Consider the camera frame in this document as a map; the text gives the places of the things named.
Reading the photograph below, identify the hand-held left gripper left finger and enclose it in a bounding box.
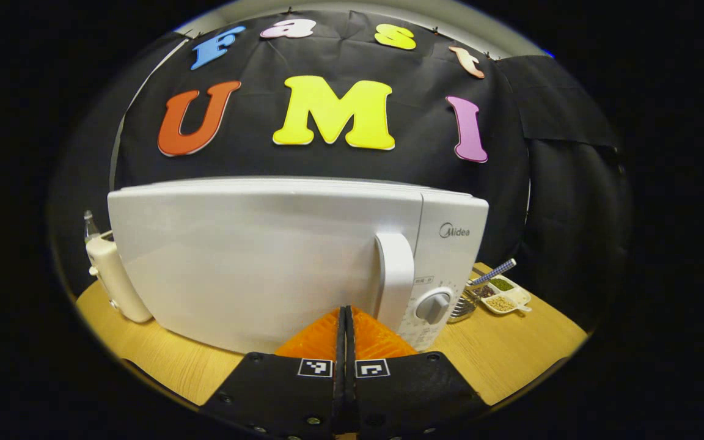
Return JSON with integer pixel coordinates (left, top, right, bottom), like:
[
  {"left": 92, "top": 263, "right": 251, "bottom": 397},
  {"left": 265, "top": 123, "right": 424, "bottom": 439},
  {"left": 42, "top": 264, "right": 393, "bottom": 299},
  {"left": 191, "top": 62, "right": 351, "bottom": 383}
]
[{"left": 199, "top": 306, "right": 347, "bottom": 438}]

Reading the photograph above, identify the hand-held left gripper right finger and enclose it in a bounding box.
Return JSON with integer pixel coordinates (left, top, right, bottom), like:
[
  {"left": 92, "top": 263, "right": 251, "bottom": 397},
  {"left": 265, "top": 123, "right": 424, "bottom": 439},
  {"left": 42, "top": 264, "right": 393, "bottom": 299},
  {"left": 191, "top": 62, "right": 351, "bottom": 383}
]
[{"left": 346, "top": 306, "right": 490, "bottom": 438}]

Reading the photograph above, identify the white microwave oven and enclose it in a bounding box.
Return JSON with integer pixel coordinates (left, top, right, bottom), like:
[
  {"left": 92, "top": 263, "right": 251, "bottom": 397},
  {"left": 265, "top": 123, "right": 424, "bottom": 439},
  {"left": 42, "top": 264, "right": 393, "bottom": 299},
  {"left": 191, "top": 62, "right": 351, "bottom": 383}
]
[{"left": 106, "top": 176, "right": 490, "bottom": 355}]

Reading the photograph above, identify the white divided dish with beans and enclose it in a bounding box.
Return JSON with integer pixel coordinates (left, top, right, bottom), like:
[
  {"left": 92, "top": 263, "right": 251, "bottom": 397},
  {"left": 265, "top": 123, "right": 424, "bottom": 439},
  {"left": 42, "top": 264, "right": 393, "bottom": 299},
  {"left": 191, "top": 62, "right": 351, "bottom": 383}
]
[{"left": 477, "top": 275, "right": 533, "bottom": 316}]

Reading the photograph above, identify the blue checkered spoon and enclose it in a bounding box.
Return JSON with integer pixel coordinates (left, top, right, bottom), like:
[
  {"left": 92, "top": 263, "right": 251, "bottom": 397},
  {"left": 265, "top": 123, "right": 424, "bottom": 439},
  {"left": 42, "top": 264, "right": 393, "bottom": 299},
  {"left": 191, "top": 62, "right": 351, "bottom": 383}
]
[{"left": 468, "top": 258, "right": 518, "bottom": 288}]

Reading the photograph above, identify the white toaster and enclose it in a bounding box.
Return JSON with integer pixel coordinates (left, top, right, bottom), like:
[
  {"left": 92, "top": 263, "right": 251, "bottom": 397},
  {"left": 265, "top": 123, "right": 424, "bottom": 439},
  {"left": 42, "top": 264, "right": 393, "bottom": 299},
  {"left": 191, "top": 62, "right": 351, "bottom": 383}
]
[{"left": 85, "top": 235, "right": 154, "bottom": 323}]

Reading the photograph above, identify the black backdrop cloth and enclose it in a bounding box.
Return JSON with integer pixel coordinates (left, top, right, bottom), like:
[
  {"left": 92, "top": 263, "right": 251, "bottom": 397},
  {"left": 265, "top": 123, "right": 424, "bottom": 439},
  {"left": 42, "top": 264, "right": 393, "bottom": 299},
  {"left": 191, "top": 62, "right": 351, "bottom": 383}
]
[{"left": 49, "top": 9, "right": 631, "bottom": 331}]

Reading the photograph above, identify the metal wire basket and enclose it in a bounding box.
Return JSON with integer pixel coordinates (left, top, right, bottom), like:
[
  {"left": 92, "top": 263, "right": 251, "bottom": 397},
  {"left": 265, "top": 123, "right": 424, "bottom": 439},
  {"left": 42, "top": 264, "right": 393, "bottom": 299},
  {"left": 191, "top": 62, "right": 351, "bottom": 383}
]
[{"left": 448, "top": 287, "right": 481, "bottom": 323}]

